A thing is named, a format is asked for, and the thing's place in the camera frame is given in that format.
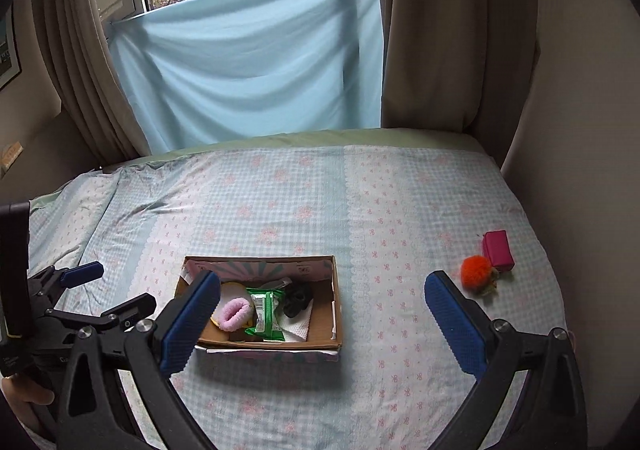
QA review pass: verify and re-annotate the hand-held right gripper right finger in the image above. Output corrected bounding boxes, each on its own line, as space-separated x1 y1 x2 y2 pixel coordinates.
424 271 589 450

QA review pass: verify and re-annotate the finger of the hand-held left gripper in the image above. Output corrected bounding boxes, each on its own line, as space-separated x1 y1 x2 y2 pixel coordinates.
47 293 157 336
30 261 105 305

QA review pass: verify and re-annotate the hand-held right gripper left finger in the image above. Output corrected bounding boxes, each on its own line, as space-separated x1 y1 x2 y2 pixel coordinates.
54 270 222 450

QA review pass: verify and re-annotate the pink fluffy hair scrunchie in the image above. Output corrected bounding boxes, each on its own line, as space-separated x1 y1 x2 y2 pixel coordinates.
216 297 255 332

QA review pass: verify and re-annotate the green wet wipes packet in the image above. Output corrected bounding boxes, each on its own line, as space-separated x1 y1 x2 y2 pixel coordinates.
245 291 286 343

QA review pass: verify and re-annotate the white paper napkin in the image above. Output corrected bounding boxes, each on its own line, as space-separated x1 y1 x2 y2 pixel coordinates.
278 300 317 344

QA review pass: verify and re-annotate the black cloth bundle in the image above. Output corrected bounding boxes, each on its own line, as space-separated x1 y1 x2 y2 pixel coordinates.
282 281 315 319

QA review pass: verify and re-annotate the cardboard box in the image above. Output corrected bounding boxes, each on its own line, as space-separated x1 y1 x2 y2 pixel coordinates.
175 256 344 363

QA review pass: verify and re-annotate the person's left hand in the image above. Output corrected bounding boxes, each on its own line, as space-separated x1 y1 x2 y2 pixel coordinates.
0 374 56 433

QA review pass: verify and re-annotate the orange fluffy pom-pom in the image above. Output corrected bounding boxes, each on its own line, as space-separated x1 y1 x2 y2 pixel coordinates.
460 255 497 292

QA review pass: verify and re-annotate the magenta zip pouch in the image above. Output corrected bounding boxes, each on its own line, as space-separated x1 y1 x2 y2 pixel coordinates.
482 230 515 274

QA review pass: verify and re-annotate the checked floral bedsheet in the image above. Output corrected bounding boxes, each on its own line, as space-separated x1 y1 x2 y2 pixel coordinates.
27 144 569 450

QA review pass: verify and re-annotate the beige curtain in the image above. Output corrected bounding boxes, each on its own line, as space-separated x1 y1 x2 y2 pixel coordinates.
30 0 152 172
379 0 544 137

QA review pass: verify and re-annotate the light blue hanging cloth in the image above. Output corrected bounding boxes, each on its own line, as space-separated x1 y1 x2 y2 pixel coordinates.
107 0 387 154

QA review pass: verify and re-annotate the small beige wall fixture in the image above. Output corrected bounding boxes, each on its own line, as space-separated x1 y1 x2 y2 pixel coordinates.
0 142 24 172

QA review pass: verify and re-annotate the framed wall picture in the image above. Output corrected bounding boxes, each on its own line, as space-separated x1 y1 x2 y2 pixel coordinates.
0 12 24 92

